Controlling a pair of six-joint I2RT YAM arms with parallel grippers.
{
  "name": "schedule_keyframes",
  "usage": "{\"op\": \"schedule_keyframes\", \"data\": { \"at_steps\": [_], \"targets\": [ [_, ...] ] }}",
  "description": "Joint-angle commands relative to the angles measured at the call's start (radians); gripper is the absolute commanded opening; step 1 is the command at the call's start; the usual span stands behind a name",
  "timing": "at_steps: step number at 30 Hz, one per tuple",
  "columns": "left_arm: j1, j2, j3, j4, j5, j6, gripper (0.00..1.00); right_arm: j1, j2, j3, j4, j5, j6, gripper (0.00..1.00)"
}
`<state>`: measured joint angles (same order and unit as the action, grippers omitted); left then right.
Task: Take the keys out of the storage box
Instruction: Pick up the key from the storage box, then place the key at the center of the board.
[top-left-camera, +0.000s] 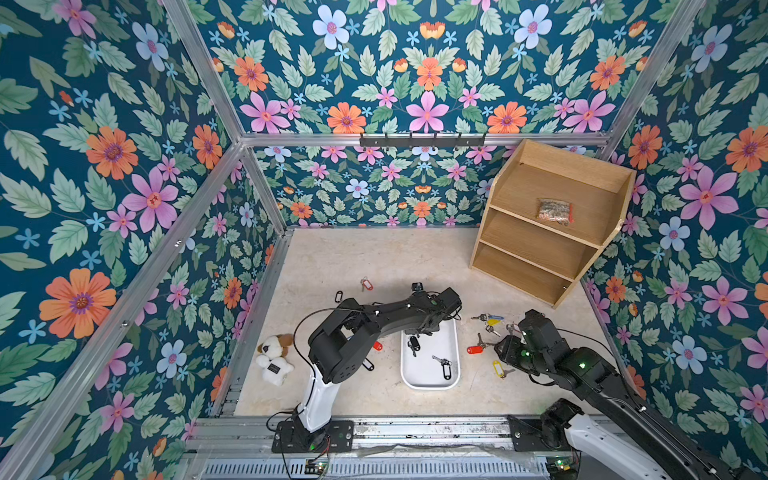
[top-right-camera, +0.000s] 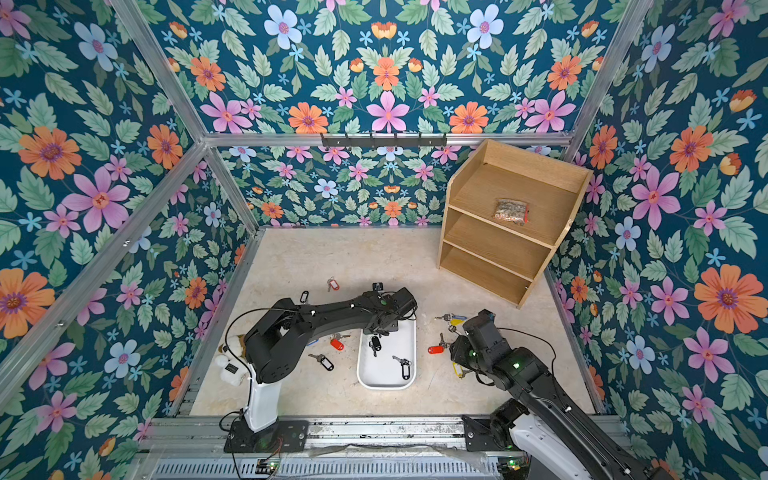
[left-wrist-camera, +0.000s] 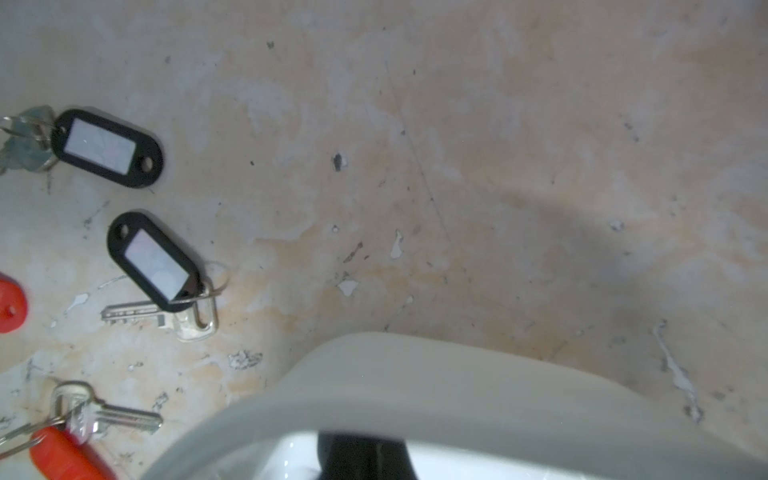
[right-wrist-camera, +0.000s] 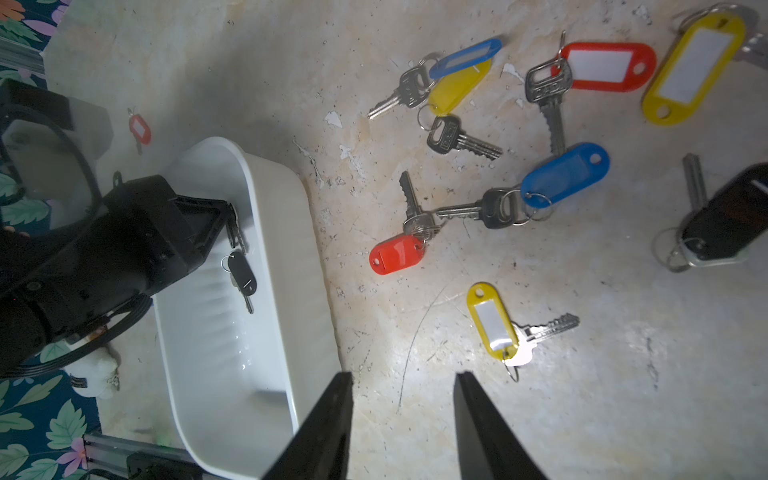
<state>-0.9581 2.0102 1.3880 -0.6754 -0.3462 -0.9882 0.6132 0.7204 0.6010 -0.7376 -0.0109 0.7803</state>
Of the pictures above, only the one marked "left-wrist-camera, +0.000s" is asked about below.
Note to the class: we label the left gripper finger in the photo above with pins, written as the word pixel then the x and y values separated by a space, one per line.
pixel 346 456

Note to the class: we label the white plastic storage box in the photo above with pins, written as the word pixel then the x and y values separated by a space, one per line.
pixel 463 413

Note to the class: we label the red tag key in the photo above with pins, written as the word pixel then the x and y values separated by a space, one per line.
pixel 14 305

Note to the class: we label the black tag key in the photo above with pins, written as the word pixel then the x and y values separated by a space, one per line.
pixel 180 298
pixel 107 147

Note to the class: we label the red tag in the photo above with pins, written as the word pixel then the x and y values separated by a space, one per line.
pixel 58 445

